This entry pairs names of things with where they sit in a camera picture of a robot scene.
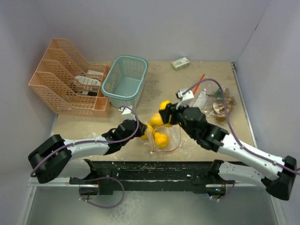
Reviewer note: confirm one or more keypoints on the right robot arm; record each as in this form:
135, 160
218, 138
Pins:
275, 174

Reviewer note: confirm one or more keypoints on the orange mesh file organizer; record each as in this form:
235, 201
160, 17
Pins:
55, 82

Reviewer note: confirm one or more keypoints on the yellow fake fruit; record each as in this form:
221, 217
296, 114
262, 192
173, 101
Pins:
156, 120
148, 132
164, 104
161, 140

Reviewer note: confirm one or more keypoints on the aluminium rail frame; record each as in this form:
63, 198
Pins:
279, 215

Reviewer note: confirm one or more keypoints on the clear bag of mushrooms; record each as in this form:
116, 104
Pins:
213, 101

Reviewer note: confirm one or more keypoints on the white papers in organizer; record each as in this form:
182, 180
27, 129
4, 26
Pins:
94, 79

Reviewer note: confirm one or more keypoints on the teal plastic basket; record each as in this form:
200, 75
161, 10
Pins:
125, 81

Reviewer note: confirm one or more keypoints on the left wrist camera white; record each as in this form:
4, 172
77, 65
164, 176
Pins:
126, 110

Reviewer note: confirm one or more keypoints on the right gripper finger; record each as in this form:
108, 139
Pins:
170, 108
166, 116

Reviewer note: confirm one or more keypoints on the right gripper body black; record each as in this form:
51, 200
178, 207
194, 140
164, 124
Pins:
178, 117

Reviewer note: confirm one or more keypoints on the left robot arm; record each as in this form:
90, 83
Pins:
50, 158

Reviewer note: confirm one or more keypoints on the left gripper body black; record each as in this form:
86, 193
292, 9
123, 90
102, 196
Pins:
136, 135

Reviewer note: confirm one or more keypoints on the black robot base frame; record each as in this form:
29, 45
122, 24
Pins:
105, 177

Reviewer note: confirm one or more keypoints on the small green white box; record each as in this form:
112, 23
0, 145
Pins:
180, 64

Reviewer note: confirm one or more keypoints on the clear zip bag red seal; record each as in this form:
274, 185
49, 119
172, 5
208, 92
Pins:
174, 135

